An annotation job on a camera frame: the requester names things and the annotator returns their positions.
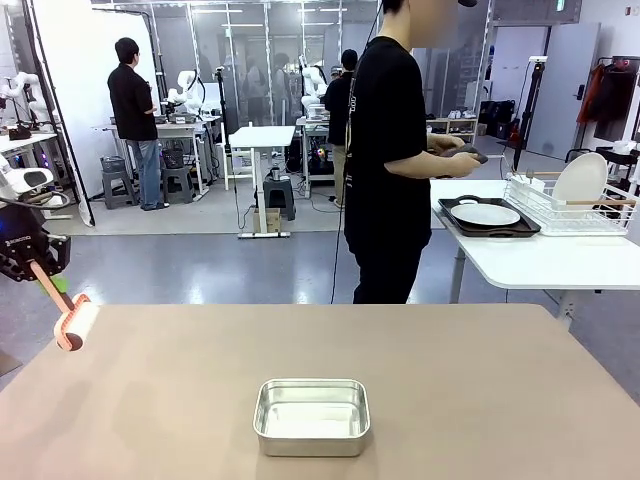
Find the white cutlery holder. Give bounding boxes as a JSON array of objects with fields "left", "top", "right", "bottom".
[{"left": 506, "top": 177, "right": 547, "bottom": 202}]

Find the white wire dish rack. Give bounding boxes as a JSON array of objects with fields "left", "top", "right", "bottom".
[{"left": 504, "top": 171, "right": 640, "bottom": 238}]

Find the black camera tripod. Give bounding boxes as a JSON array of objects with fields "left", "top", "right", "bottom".
[{"left": 508, "top": 56, "right": 549, "bottom": 172}]

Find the man in black cap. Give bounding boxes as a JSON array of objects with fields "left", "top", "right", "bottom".
[{"left": 323, "top": 48, "right": 359, "bottom": 209}]

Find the man in black shirt and jeans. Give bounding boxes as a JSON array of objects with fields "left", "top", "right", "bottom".
[{"left": 106, "top": 37, "right": 172, "bottom": 213}]

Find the person in black t-shirt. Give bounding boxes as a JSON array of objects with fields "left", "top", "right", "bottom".
[{"left": 343, "top": 0, "right": 459, "bottom": 305}]

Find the person's right forearm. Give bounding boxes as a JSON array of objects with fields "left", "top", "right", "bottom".
[{"left": 387, "top": 148, "right": 451, "bottom": 179}]

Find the white standing desk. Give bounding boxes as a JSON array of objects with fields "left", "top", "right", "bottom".
[{"left": 227, "top": 125, "right": 296, "bottom": 239}]

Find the black hanging jacket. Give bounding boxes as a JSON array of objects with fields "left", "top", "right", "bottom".
[{"left": 594, "top": 64, "right": 640, "bottom": 143}]

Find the grey plastic stool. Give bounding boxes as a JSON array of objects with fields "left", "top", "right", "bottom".
[
  {"left": 101, "top": 169, "right": 139, "bottom": 211},
  {"left": 262, "top": 177, "right": 298, "bottom": 222},
  {"left": 162, "top": 167, "right": 196, "bottom": 204}
]

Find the silver rectangular metal tin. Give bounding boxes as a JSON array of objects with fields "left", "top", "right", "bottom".
[{"left": 252, "top": 378, "right": 372, "bottom": 458}]

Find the orange hanging jacket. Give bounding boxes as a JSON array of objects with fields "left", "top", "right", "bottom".
[{"left": 576, "top": 63, "right": 607, "bottom": 126}]

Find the white lab desk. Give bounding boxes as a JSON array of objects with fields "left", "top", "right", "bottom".
[{"left": 0, "top": 132, "right": 74, "bottom": 222}]

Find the dark grey cloth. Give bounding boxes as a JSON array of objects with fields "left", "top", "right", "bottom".
[{"left": 439, "top": 144, "right": 490, "bottom": 167}]

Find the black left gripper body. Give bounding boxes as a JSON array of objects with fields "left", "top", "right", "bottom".
[{"left": 0, "top": 204, "right": 51, "bottom": 260}]

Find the person's right hand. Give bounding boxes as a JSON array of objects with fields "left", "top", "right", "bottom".
[{"left": 443, "top": 151, "right": 481, "bottom": 178}]

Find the black backdrop stand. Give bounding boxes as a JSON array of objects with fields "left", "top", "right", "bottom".
[{"left": 22, "top": 0, "right": 96, "bottom": 227}]

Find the person's left hand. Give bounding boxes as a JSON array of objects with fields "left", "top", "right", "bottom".
[{"left": 427, "top": 134, "right": 469, "bottom": 153}]

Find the wooden shoe rack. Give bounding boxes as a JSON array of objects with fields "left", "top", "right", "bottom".
[{"left": 425, "top": 117, "right": 479, "bottom": 150}]

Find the cardboard box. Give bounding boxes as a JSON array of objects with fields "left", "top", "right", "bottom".
[{"left": 252, "top": 207, "right": 282, "bottom": 236}]

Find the white side table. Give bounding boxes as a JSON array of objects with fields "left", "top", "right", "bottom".
[{"left": 429, "top": 178, "right": 640, "bottom": 331}]

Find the black luggage stack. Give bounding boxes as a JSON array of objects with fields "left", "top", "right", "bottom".
[{"left": 479, "top": 99, "right": 517, "bottom": 139}]

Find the dark brown serving tray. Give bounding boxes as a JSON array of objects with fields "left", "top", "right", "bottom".
[{"left": 438, "top": 194, "right": 543, "bottom": 238}]

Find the grey background workbench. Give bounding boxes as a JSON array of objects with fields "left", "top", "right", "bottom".
[{"left": 92, "top": 115, "right": 222, "bottom": 201}]

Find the pink handled white lint roller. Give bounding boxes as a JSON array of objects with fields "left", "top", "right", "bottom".
[{"left": 27, "top": 259, "right": 102, "bottom": 352}]

